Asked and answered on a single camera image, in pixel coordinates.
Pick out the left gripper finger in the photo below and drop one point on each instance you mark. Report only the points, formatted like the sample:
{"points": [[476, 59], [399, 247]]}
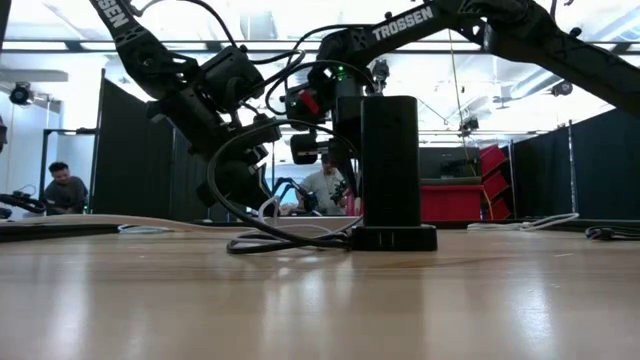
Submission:
{"points": [[215, 192], [250, 187]]}

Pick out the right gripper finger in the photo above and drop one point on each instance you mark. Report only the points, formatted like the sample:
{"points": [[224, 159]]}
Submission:
{"points": [[352, 170]]}

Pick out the black tower power strip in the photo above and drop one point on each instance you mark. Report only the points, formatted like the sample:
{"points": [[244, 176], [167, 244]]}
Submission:
{"points": [[390, 165]]}

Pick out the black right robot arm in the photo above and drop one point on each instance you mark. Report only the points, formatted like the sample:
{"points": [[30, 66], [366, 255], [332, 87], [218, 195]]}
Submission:
{"points": [[550, 45]]}

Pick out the background black robot arm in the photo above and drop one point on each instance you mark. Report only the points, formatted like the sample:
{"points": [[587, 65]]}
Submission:
{"points": [[295, 192], [25, 202]]}

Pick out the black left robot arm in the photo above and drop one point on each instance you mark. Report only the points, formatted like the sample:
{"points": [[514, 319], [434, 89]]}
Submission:
{"points": [[125, 30]]}

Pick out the person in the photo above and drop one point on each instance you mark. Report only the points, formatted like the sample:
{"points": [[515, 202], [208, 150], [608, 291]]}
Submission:
{"points": [[65, 192], [322, 187]]}

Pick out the black ceiling spotlight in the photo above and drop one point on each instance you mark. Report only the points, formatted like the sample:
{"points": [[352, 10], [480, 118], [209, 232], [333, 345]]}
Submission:
{"points": [[469, 126], [21, 95], [562, 88], [382, 70]]}

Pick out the light wood desk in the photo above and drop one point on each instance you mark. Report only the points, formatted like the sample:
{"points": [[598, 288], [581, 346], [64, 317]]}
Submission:
{"points": [[320, 222]]}

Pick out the black partition panel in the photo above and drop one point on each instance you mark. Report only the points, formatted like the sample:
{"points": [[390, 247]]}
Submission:
{"points": [[605, 170], [125, 170]]}

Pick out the black monitor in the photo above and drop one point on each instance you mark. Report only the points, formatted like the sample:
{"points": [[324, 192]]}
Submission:
{"points": [[450, 162]]}

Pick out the red storage bin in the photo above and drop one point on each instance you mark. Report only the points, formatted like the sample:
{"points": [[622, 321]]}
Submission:
{"points": [[450, 202]]}

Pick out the red stacked shelf bins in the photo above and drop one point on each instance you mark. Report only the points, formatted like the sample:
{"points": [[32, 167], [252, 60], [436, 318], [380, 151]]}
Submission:
{"points": [[495, 187]]}

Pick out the black metal frame stand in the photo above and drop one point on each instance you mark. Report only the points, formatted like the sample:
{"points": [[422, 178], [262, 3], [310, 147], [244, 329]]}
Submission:
{"points": [[43, 165]]}

